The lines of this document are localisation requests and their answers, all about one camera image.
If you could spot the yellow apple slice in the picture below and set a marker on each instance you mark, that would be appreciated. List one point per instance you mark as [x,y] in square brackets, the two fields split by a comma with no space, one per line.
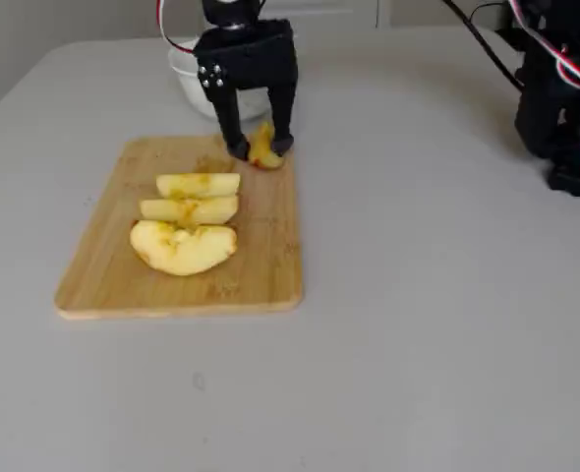
[206,209]
[196,186]

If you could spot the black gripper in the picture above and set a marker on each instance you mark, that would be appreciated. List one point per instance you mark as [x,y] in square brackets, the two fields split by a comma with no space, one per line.
[253,61]

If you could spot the wooden cutting board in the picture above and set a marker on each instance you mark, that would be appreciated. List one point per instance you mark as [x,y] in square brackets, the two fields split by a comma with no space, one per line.
[265,246]

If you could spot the small apple slice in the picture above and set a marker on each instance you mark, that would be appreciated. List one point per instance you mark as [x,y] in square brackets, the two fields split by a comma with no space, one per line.
[263,147]

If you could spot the large apple slice with notch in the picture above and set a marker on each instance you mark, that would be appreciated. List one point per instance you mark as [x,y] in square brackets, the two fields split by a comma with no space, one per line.
[182,253]

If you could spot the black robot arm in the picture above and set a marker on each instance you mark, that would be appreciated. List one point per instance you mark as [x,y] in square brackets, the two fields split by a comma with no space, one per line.
[540,98]

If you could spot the white bowl with butterfly print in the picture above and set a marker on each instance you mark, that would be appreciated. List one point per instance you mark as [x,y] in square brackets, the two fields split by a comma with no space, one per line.
[187,83]

